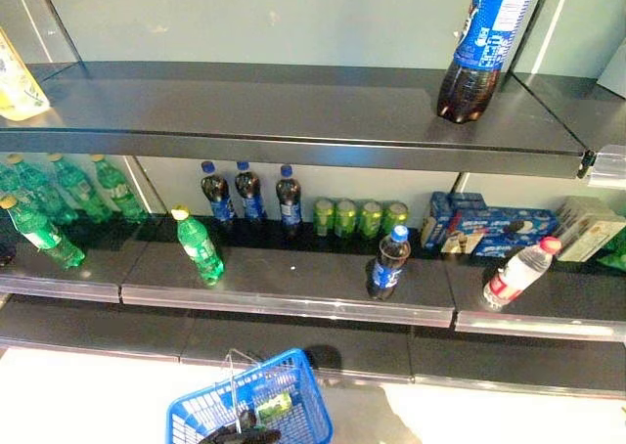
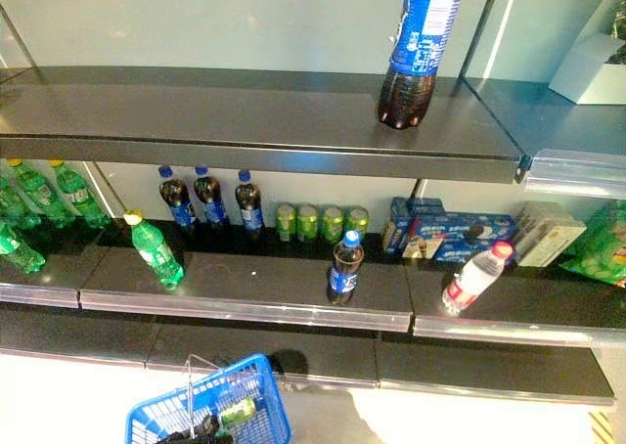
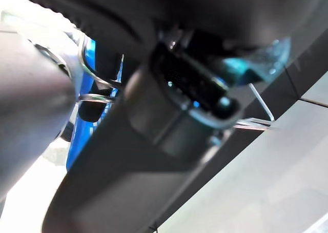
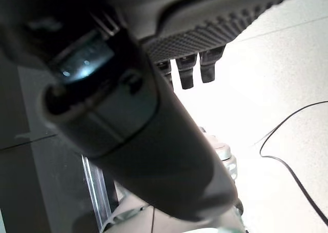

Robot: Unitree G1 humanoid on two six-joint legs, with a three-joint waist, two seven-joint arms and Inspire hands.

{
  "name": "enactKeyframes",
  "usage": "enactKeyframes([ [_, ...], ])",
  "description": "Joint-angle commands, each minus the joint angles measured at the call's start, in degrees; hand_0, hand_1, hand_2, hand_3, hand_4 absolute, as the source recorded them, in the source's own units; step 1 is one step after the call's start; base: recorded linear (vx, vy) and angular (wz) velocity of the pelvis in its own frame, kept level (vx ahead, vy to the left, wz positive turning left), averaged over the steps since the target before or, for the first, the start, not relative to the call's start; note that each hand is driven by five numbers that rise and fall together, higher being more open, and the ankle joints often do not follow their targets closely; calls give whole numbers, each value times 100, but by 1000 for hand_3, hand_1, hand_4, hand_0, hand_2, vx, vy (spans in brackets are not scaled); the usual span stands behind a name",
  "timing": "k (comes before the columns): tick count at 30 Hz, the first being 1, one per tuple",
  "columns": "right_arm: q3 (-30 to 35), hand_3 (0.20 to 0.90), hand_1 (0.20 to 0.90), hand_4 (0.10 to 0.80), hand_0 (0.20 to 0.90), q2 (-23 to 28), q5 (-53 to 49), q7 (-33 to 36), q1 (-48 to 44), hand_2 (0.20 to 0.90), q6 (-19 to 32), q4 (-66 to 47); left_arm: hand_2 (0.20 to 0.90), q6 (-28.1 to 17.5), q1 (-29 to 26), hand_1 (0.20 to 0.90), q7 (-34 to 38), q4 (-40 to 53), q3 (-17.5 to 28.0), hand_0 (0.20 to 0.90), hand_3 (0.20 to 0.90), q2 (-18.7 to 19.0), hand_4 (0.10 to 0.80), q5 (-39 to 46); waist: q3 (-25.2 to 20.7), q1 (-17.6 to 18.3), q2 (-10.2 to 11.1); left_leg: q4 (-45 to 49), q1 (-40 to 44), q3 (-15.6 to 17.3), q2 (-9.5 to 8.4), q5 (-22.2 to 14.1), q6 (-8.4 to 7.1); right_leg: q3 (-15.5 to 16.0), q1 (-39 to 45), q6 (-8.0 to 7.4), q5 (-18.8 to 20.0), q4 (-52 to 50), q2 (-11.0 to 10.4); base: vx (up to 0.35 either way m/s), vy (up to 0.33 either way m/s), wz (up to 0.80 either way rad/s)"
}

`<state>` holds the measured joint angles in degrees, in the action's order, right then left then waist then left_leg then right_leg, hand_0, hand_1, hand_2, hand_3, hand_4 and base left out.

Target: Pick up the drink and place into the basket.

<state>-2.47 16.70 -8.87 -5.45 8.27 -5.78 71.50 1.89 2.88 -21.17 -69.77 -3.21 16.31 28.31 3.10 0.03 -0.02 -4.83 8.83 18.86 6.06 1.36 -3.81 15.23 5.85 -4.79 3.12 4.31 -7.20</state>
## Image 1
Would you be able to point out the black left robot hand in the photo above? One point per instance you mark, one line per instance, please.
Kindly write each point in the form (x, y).
(244, 434)

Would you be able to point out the blue plastic shopping basket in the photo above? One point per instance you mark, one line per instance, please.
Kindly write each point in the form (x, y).
(308, 395)

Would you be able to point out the blue sandwich cookie box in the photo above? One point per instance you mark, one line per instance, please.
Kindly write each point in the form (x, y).
(467, 202)
(504, 221)
(494, 248)

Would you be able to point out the small water bottle red cap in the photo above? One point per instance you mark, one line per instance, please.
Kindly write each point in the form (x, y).
(521, 270)

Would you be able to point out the white yellow snack box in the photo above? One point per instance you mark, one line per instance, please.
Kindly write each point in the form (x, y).
(587, 226)

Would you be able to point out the green snack bag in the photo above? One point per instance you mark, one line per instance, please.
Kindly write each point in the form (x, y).
(616, 255)

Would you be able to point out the large yellow tea bottle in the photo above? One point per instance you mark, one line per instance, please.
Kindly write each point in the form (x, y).
(17, 87)

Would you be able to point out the large cola bottle blue label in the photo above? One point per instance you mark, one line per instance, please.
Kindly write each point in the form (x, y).
(489, 38)

